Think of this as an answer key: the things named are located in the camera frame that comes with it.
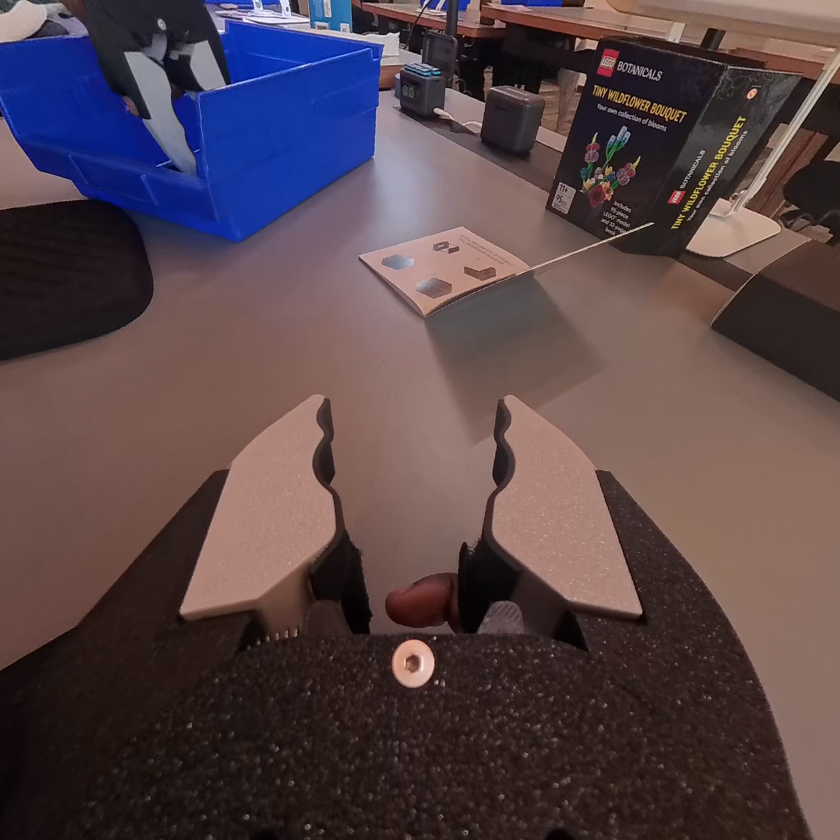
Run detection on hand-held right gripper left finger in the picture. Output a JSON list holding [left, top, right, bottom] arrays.
[[180, 394, 368, 640]]

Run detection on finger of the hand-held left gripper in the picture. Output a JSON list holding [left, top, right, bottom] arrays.
[[132, 33, 200, 178], [184, 40, 227, 95]]

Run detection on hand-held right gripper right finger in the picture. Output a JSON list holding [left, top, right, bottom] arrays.
[[457, 397, 644, 641]]

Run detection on blue plastic bin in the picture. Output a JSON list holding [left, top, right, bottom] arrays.
[[0, 20, 382, 244]]

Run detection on white instruction booklet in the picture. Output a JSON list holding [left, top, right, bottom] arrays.
[[359, 221, 657, 319]]

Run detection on matte black box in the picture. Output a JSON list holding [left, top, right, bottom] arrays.
[[712, 237, 840, 401]]

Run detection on black glossy cardboard box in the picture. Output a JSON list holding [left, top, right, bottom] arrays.
[[548, 40, 804, 257]]

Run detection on grey desk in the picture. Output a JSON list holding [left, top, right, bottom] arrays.
[[0, 53, 840, 840]]

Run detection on black mesh cushion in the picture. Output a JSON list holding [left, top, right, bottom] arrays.
[[0, 200, 154, 362]]

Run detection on dark charger block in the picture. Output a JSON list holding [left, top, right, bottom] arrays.
[[398, 62, 447, 122]]

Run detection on black board on white stand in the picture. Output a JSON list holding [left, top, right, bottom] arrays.
[[683, 0, 840, 259]]

